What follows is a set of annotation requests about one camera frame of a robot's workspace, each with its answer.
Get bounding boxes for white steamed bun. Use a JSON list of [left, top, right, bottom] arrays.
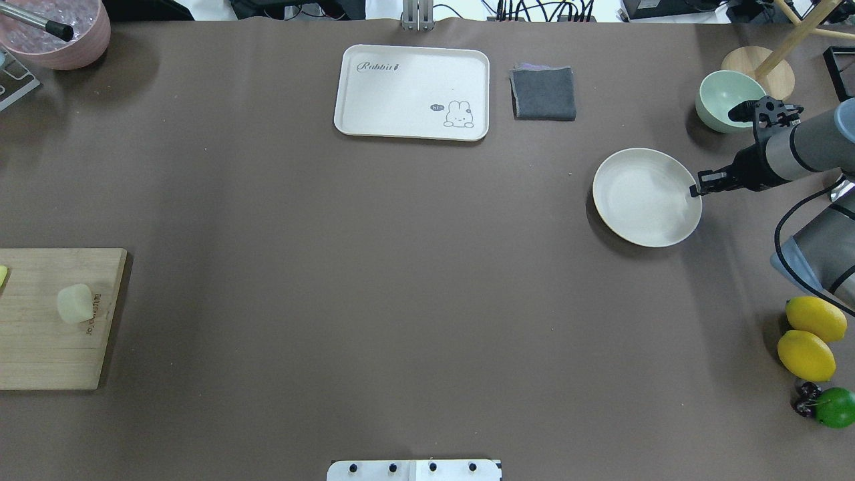
[[56, 283, 95, 325]]

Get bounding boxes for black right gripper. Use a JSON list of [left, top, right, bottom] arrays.
[[689, 145, 776, 198]]

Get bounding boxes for dark cherries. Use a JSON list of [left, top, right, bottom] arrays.
[[793, 381, 824, 418]]

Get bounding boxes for green lime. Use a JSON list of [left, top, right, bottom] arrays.
[[816, 387, 854, 429]]

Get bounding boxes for cream round plate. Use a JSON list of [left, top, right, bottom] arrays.
[[592, 148, 703, 249]]

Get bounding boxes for black handled metal utensil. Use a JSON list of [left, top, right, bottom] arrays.
[[1, 1, 74, 42]]

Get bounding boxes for wooden cutting board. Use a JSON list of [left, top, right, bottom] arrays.
[[1, 249, 128, 390]]

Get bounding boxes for cream rabbit tray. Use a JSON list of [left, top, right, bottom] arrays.
[[333, 45, 490, 141]]

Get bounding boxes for metal ice scoop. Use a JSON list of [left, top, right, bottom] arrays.
[[828, 174, 854, 203]]

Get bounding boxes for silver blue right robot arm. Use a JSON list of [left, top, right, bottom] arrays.
[[690, 96, 854, 315]]

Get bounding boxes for pink bowl with ice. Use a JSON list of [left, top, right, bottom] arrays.
[[1, 1, 111, 70]]

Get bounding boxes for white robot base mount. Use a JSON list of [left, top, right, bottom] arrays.
[[326, 458, 503, 480]]

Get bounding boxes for grey folded cloth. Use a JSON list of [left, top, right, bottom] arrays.
[[509, 63, 577, 122]]

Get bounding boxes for yellow lemon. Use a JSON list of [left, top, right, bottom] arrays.
[[778, 329, 836, 383], [785, 296, 848, 342]]

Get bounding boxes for mint green bowl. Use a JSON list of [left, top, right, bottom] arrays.
[[694, 70, 766, 134]]

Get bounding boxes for yellow lemon upper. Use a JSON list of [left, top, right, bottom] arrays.
[[785, 296, 848, 342]]

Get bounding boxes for black mirror tray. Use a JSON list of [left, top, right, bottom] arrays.
[[822, 46, 854, 102]]

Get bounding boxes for wooden cup stand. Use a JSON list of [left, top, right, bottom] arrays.
[[720, 1, 853, 100]]

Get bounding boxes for aluminium frame post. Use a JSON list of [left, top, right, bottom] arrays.
[[401, 0, 436, 31]]

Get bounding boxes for yellow lemon lower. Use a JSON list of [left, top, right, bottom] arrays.
[[778, 329, 836, 383]]

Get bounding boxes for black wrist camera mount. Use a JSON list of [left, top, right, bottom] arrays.
[[727, 96, 804, 132]]

